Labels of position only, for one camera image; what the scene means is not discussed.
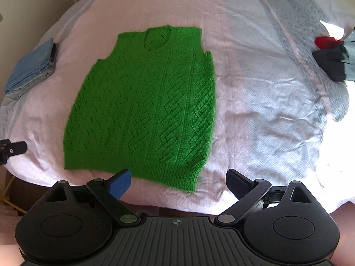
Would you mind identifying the red knit sweater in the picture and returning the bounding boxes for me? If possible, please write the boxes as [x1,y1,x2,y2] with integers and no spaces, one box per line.
[314,36,343,49]

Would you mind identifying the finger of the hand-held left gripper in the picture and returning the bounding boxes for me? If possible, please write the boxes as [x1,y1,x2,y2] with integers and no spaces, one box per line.
[0,141,28,165]

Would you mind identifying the folded grey garment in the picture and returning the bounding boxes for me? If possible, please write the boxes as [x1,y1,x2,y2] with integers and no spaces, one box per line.
[10,43,59,100]

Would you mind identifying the bed with pale cover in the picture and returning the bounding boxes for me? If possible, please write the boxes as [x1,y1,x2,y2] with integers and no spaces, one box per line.
[0,0,355,211]

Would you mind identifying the grey trousers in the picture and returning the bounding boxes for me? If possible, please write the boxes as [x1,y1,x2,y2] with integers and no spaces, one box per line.
[312,28,355,82]

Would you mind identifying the green knit vest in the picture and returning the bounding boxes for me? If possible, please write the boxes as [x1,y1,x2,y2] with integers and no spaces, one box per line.
[63,25,217,193]

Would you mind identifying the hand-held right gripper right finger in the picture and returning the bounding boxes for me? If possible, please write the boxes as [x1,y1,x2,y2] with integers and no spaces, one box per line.
[216,169,315,225]

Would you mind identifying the folded blue garment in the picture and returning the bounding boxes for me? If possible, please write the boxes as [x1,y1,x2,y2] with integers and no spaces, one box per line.
[4,38,54,93]

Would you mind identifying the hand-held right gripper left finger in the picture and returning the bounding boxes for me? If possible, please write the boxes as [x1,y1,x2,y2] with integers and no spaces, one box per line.
[44,168,139,225]

